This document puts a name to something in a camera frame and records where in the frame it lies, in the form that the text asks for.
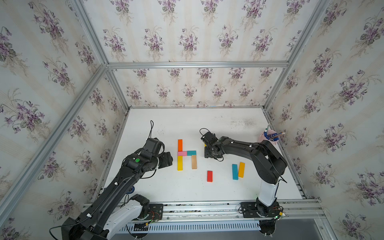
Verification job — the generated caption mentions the blue object behind arm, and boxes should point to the blue object behind arm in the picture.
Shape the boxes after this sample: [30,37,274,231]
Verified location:
[128,187,135,194]

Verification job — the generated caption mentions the white vent grille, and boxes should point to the white vent grille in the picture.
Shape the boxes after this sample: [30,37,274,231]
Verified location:
[118,220,261,234]

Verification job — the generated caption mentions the aluminium front rail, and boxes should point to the aluminium front rail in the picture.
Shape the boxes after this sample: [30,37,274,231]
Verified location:
[74,197,326,225]

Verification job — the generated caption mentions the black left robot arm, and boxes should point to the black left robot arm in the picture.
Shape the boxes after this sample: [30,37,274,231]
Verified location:
[61,138,173,240]

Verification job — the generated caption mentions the natural wood block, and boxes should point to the natural wood block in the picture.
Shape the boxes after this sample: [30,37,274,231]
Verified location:
[191,155,198,170]

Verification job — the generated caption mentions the pink block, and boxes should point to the pink block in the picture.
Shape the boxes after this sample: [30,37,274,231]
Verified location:
[178,151,188,157]

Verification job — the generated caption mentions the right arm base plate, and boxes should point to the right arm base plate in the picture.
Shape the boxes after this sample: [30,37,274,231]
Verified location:
[238,201,284,219]

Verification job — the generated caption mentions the teal block group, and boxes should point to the teal block group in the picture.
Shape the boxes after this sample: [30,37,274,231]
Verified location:
[232,164,239,181]
[187,151,197,156]

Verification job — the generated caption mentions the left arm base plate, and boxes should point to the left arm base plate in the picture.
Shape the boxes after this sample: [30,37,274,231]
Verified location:
[134,204,164,222]

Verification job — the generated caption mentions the pink pen cup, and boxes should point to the pink pen cup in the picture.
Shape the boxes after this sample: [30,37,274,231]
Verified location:
[258,130,279,144]

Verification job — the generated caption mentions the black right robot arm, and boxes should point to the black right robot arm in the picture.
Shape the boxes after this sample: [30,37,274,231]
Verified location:
[201,132,288,216]

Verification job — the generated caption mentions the red block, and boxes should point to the red block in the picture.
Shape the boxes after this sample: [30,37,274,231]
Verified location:
[207,171,213,183]

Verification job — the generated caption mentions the amber orange block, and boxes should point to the amber orange block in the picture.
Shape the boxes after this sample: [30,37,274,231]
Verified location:
[238,162,245,178]

